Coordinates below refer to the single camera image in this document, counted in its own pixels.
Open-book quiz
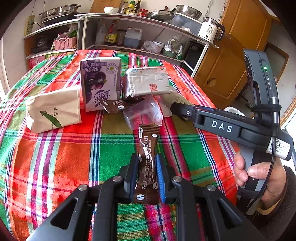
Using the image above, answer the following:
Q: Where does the red lid jelly cup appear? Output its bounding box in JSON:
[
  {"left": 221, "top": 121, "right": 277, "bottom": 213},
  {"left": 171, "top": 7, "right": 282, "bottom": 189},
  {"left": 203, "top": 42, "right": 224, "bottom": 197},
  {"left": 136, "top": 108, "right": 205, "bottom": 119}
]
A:
[{"left": 123, "top": 95, "right": 164, "bottom": 131}]

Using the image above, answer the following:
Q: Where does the brown coffee stick sachet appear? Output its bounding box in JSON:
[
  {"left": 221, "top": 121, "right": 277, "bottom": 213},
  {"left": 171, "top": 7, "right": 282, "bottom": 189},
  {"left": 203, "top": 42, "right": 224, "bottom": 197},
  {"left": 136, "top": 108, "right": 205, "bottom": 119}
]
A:
[{"left": 132, "top": 124, "right": 160, "bottom": 205}]

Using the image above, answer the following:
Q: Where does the white red milk carton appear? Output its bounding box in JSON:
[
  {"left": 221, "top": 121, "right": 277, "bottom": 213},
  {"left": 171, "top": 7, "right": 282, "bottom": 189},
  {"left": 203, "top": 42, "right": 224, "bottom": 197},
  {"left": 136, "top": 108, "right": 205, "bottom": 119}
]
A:
[{"left": 122, "top": 67, "right": 170, "bottom": 98}]

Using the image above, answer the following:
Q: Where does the purple milk carton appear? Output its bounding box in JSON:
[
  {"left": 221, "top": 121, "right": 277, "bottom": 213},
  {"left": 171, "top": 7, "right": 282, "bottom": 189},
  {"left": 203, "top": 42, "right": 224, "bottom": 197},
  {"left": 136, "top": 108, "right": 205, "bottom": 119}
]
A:
[{"left": 80, "top": 57, "right": 121, "bottom": 112}]

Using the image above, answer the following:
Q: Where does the white round trash bin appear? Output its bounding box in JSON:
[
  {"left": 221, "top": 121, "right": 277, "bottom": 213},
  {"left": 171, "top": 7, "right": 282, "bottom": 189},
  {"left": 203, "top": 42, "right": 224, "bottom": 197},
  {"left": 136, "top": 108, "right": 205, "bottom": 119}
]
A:
[{"left": 224, "top": 106, "right": 245, "bottom": 116}]

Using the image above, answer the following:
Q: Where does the person's right hand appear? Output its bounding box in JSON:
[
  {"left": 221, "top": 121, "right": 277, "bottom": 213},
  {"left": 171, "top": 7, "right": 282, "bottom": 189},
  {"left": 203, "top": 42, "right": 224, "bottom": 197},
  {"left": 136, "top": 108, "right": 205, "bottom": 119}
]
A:
[{"left": 233, "top": 152, "right": 287, "bottom": 209}]

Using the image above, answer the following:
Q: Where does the clear upturned jelly cup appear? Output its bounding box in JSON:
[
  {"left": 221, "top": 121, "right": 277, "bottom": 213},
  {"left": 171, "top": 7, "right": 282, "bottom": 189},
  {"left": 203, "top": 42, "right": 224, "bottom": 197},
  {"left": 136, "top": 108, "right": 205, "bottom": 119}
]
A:
[{"left": 154, "top": 92, "right": 193, "bottom": 117}]

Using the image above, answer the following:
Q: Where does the wooden door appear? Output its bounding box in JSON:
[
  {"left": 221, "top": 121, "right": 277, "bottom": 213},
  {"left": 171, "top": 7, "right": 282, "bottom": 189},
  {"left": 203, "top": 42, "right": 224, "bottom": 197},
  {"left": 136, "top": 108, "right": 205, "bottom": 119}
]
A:
[{"left": 194, "top": 0, "right": 271, "bottom": 109}]

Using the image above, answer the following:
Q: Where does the plaid tablecloth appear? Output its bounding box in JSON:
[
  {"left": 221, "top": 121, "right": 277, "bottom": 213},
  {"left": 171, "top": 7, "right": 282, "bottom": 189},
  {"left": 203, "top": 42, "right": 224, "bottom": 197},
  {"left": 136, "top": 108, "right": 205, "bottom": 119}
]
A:
[{"left": 1, "top": 50, "right": 238, "bottom": 240}]

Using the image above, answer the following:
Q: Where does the white metal shelf rack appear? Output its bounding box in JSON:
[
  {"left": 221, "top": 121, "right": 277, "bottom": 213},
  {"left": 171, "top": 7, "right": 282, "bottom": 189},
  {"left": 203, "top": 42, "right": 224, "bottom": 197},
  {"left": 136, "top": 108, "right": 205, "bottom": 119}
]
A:
[{"left": 76, "top": 13, "right": 218, "bottom": 77}]

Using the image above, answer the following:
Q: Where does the white electric kettle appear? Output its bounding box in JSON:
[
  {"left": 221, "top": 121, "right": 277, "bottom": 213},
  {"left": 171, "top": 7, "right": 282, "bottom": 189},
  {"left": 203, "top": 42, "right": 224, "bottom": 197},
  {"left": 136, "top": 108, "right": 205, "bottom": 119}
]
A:
[{"left": 198, "top": 17, "right": 225, "bottom": 43}]

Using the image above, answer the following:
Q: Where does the clear storage box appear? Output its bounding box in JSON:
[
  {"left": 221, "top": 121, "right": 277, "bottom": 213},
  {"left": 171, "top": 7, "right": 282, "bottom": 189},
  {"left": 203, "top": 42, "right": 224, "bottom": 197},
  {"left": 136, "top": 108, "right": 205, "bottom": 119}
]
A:
[{"left": 171, "top": 13, "right": 202, "bottom": 36}]

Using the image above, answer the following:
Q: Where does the white oil jug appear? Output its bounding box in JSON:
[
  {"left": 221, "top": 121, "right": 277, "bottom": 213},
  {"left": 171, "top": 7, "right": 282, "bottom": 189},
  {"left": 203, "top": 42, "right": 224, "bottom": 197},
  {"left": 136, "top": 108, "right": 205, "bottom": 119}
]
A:
[{"left": 123, "top": 27, "right": 142, "bottom": 48}]

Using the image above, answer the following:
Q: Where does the black frying pan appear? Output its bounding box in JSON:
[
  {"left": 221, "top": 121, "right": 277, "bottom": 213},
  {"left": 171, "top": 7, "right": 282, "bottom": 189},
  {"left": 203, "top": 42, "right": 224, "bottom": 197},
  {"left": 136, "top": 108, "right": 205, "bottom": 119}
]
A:
[{"left": 147, "top": 8, "right": 176, "bottom": 22}]

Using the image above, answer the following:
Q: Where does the steel mixing bowl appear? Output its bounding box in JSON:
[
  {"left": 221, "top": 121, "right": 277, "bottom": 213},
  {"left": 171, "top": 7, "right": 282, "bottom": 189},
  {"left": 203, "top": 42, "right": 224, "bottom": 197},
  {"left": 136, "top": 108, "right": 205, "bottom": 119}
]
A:
[{"left": 176, "top": 4, "right": 202, "bottom": 20}]

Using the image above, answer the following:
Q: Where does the dark soy sauce bottle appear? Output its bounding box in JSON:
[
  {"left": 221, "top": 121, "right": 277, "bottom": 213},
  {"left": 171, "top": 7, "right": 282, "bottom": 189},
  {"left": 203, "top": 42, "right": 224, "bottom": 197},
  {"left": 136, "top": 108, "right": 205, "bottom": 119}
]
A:
[{"left": 105, "top": 20, "right": 118, "bottom": 45}]

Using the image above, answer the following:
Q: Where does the red jar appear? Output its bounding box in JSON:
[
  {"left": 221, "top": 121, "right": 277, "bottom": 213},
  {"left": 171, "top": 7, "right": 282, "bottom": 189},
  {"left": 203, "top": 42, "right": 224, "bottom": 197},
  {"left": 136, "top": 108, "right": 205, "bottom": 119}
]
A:
[{"left": 137, "top": 9, "right": 148, "bottom": 17}]

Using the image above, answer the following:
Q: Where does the beige tissue pack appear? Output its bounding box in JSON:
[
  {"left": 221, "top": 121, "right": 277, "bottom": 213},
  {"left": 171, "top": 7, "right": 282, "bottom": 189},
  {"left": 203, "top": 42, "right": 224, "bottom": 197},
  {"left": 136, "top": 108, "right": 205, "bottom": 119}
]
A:
[{"left": 25, "top": 85, "right": 81, "bottom": 133}]

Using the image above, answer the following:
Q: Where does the green sauce bottle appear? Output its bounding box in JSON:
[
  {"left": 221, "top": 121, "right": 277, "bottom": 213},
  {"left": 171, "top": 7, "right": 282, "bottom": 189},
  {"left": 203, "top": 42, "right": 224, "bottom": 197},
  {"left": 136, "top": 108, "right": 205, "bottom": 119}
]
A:
[{"left": 125, "top": 0, "right": 135, "bottom": 14}]

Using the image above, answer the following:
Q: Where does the white ceramic bowl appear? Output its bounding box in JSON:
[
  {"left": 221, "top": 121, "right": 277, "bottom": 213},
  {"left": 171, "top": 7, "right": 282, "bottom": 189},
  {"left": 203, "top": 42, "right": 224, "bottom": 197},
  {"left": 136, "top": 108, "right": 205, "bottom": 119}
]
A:
[{"left": 104, "top": 7, "right": 119, "bottom": 14}]

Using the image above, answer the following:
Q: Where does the wooden cutting board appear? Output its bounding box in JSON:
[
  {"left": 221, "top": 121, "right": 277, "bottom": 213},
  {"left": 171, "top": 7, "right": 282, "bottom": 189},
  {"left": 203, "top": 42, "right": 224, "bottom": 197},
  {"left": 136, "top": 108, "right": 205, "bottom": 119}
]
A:
[{"left": 90, "top": 0, "right": 121, "bottom": 13}]

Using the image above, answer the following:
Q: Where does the pink plastic basket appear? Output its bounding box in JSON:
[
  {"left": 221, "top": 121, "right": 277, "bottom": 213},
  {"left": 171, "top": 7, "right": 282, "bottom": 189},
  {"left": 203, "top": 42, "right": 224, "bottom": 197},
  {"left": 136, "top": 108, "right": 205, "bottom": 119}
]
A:
[{"left": 54, "top": 37, "right": 77, "bottom": 50}]

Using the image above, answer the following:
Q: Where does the steel pot with lid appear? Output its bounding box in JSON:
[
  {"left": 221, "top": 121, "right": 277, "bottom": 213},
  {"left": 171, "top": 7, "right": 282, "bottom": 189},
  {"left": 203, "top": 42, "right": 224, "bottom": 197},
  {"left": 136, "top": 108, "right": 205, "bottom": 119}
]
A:
[{"left": 40, "top": 4, "right": 81, "bottom": 22}]

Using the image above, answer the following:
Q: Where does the white power strip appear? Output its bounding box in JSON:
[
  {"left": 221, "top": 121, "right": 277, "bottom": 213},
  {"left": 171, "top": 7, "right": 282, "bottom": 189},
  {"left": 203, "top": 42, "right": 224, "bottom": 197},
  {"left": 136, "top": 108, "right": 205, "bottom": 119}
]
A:
[{"left": 24, "top": 15, "right": 35, "bottom": 36}]

